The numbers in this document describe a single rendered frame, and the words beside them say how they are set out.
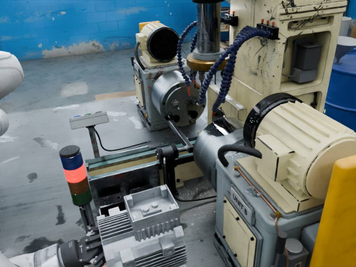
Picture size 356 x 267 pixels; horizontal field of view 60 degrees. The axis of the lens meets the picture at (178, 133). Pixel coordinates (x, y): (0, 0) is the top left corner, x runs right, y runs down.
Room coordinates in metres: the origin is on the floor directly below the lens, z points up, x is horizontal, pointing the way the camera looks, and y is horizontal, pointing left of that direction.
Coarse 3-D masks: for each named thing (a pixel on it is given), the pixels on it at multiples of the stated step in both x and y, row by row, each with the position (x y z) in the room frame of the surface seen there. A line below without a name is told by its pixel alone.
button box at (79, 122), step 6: (90, 114) 1.28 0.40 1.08; (96, 114) 1.29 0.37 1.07; (102, 114) 1.29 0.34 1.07; (72, 120) 1.25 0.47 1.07; (78, 120) 1.26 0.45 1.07; (84, 120) 1.26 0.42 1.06; (90, 120) 1.27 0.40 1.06; (96, 120) 1.28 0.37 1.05; (102, 120) 1.28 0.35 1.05; (108, 120) 1.29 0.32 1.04; (72, 126) 1.24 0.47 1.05; (78, 126) 1.25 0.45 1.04; (84, 126) 1.25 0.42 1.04
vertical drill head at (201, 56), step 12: (204, 12) 1.19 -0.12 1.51; (216, 12) 1.19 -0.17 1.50; (204, 24) 1.19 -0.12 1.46; (216, 24) 1.19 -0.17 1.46; (204, 36) 1.19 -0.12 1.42; (216, 36) 1.19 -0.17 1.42; (204, 48) 1.19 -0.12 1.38; (216, 48) 1.19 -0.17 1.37; (192, 60) 1.18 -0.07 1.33; (204, 60) 1.17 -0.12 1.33; (216, 60) 1.16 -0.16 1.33; (192, 72) 1.24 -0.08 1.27; (204, 72) 1.17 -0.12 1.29; (216, 72) 1.27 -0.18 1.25
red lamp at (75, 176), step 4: (80, 168) 0.75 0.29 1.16; (84, 168) 0.76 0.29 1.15; (68, 172) 0.73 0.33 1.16; (72, 172) 0.73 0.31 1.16; (76, 172) 0.74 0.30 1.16; (80, 172) 0.74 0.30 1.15; (84, 172) 0.76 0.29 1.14; (68, 176) 0.74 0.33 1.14; (72, 176) 0.73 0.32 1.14; (76, 176) 0.74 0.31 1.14; (80, 176) 0.74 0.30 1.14; (84, 176) 0.75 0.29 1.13; (68, 180) 0.74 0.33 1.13; (72, 180) 0.73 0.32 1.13; (76, 180) 0.74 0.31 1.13; (80, 180) 0.74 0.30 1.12
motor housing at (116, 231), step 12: (120, 216) 0.60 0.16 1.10; (108, 228) 0.56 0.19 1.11; (120, 228) 0.56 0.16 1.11; (132, 228) 0.56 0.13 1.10; (108, 240) 0.53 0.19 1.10; (120, 240) 0.54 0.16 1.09; (132, 240) 0.54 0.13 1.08; (156, 240) 0.55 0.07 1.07; (180, 240) 0.55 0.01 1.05; (132, 252) 0.52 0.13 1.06; (144, 252) 0.51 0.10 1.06; (156, 252) 0.52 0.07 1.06; (180, 252) 0.53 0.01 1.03; (108, 264) 0.49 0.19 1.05; (120, 264) 0.49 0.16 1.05; (144, 264) 0.50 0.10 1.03; (156, 264) 0.51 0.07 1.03; (168, 264) 0.52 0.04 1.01; (180, 264) 0.53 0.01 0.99
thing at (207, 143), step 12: (216, 120) 1.00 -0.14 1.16; (228, 120) 0.98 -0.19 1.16; (240, 120) 1.01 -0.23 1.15; (204, 132) 0.96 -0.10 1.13; (216, 132) 0.93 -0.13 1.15; (228, 132) 0.90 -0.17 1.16; (240, 132) 0.89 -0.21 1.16; (204, 144) 0.92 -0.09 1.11; (216, 144) 0.88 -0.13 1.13; (240, 144) 0.84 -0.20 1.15; (204, 156) 0.88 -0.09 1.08; (216, 156) 0.83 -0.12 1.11; (204, 168) 0.87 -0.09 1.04; (216, 180) 0.80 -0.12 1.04; (216, 192) 0.82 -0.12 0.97
